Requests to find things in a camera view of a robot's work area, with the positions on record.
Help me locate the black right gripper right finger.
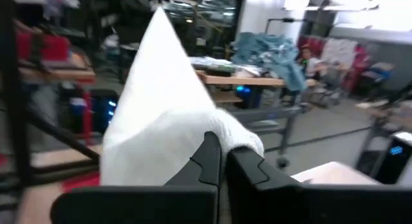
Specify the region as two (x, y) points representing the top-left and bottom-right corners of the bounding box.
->
(226, 145), (412, 224)

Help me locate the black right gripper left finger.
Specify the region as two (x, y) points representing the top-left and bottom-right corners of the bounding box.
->
(50, 131), (223, 224)

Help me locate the white terry towel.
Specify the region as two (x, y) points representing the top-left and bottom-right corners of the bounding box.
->
(99, 6), (265, 187)

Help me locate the white perforated plastic basket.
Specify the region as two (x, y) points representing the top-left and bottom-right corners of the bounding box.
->
(290, 161), (381, 186)

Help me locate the black caster wheel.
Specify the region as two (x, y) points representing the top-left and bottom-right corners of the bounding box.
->
(276, 155), (290, 170)

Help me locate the black device with blue display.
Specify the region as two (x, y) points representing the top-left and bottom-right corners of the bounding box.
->
(375, 131), (412, 185)

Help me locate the black computer with blue lights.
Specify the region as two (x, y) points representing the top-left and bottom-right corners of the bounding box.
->
(91, 88), (119, 135)

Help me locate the red upright bar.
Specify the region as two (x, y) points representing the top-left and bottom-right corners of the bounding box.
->
(82, 91), (93, 145)

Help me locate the wooden workbench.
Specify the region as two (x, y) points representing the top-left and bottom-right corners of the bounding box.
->
(192, 68), (320, 169)

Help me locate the person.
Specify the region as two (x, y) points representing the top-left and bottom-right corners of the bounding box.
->
(299, 46), (326, 80)

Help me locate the blue grey fabric cover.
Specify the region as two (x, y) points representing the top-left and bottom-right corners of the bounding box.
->
(230, 32), (308, 92)

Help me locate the cluttered storage rack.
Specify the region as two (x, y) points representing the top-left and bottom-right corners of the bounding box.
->
(295, 35), (397, 97)

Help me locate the red crate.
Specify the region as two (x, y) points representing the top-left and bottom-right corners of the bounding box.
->
(15, 30), (72, 63)

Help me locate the red black camera block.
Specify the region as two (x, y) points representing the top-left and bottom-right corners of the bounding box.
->
(61, 171), (101, 193)

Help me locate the black monitor frame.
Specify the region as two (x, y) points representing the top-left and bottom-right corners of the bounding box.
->
(265, 17), (306, 35)

